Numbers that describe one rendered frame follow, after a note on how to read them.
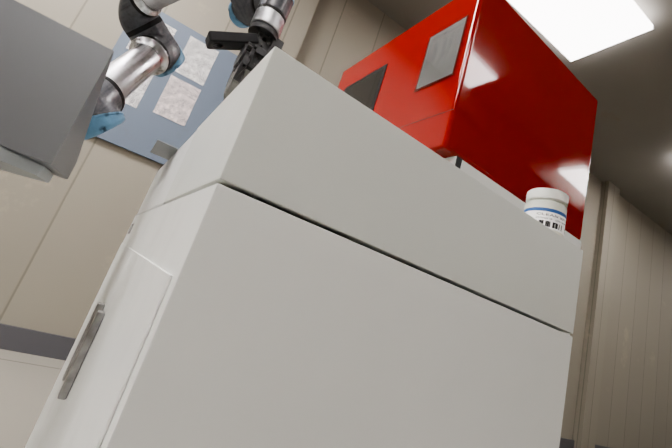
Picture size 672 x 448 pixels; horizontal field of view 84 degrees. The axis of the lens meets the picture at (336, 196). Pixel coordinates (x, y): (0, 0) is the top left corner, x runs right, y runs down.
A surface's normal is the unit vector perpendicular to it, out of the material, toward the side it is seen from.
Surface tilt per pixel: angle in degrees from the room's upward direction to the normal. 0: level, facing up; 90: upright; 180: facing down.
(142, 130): 90
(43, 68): 90
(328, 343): 90
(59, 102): 90
